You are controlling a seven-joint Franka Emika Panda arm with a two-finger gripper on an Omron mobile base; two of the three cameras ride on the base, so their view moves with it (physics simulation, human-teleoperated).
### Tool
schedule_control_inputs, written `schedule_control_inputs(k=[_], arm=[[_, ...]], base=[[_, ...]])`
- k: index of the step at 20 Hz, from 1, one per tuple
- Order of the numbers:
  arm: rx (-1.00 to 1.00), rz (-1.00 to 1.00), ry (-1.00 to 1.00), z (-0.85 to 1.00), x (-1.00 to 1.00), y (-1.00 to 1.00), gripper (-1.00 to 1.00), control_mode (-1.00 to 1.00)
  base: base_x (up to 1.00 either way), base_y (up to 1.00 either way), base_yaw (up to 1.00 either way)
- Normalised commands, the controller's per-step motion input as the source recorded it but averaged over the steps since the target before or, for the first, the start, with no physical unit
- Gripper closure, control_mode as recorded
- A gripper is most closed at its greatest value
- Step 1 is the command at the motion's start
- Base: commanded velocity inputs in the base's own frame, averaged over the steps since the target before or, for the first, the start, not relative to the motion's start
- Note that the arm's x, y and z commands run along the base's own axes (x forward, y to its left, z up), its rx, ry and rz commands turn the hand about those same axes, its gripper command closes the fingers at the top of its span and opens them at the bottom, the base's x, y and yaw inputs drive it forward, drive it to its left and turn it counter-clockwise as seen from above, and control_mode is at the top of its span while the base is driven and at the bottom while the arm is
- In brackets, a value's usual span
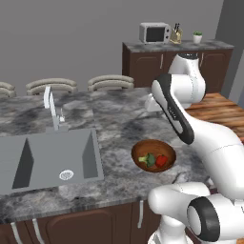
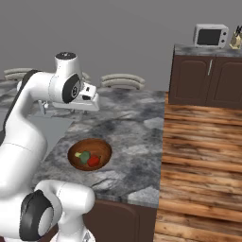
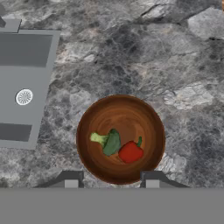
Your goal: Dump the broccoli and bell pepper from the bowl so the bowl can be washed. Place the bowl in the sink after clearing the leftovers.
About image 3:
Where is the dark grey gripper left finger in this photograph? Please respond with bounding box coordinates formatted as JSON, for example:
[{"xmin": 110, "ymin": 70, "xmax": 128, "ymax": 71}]
[{"xmin": 35, "ymin": 170, "xmax": 85, "ymax": 189}]

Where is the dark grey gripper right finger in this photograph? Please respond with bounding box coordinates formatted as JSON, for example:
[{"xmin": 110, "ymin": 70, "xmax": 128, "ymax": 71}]
[{"xmin": 139, "ymin": 170, "xmax": 190, "ymax": 189}]

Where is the red bell pepper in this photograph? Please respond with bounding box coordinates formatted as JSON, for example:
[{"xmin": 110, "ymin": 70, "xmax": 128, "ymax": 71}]
[{"xmin": 117, "ymin": 136, "xmax": 144, "ymax": 164}]

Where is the green broccoli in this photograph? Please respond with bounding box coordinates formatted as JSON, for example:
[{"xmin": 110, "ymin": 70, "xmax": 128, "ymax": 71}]
[{"xmin": 89, "ymin": 128, "xmax": 122, "ymax": 157}]

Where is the brown wooden bowl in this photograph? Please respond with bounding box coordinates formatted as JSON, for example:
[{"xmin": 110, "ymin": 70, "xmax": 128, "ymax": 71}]
[{"xmin": 75, "ymin": 94, "xmax": 166, "ymax": 186}]

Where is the grey sink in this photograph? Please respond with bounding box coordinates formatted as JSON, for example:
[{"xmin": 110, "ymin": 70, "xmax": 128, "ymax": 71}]
[{"xmin": 0, "ymin": 29, "xmax": 61, "ymax": 151}]

